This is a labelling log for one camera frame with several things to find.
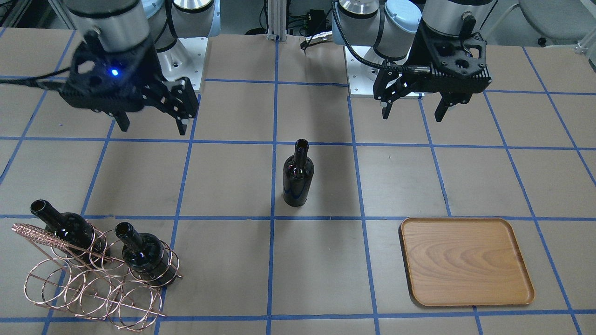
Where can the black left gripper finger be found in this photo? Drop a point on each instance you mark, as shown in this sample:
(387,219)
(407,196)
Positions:
(447,101)
(386,105)

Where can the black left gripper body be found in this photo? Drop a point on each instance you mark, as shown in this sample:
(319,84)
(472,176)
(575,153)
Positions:
(412,58)

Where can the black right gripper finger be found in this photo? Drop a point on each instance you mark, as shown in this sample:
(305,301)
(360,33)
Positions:
(122,121)
(182,125)

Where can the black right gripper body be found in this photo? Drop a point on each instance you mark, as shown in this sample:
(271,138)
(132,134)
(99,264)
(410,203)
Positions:
(143,65)

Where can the dark wine bottle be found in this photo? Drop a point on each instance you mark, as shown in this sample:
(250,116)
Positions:
(298,171)
(68,226)
(145,255)

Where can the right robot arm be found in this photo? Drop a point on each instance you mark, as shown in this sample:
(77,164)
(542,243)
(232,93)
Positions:
(123,24)

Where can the wooden tray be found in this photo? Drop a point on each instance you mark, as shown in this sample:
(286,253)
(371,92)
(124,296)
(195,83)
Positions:
(461,262)

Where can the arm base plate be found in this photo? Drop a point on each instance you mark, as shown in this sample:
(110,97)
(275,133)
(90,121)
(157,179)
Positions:
(360,77)
(185,59)

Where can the aluminium frame post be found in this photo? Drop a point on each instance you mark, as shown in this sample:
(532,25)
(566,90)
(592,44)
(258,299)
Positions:
(277,11)

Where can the copper wire bottle basket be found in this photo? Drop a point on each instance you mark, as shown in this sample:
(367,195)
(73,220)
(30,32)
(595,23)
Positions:
(104,290)

